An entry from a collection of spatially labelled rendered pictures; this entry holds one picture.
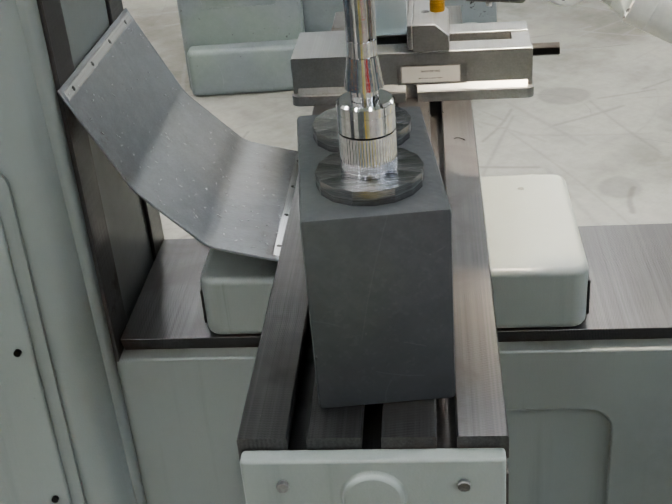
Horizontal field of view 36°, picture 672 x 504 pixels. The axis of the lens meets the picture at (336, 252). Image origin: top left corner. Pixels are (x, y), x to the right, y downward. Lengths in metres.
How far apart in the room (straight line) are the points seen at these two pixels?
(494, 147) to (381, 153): 2.92
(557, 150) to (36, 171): 2.68
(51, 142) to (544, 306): 0.63
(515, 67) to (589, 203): 1.88
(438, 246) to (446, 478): 0.20
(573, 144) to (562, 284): 2.47
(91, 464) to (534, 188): 0.72
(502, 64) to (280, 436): 0.79
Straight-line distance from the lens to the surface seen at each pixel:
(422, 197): 0.84
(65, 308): 1.35
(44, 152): 1.27
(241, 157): 1.52
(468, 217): 1.21
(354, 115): 0.83
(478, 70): 1.53
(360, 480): 0.89
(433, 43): 1.51
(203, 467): 1.52
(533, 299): 1.34
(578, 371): 1.40
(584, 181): 3.52
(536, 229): 1.41
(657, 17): 1.23
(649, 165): 3.65
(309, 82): 1.55
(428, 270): 0.85
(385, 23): 1.54
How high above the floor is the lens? 1.56
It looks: 30 degrees down
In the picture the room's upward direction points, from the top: 5 degrees counter-clockwise
